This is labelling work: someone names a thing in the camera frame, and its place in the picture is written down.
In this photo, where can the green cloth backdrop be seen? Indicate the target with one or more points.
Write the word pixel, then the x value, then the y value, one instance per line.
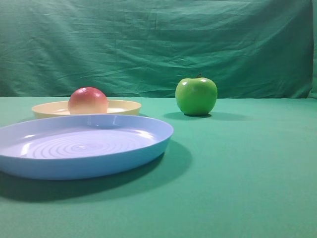
pixel 143 48

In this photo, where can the green tablecloth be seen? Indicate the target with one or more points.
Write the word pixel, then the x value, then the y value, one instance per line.
pixel 247 171

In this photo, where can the blue plastic plate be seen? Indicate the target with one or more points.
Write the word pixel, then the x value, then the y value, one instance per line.
pixel 81 147

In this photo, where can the yellow plastic plate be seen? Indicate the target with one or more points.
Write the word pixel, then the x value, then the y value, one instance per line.
pixel 56 109

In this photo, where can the green apple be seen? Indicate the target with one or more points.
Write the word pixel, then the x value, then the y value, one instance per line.
pixel 196 96

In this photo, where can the red yellow round bread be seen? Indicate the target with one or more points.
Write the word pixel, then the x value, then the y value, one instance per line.
pixel 88 100

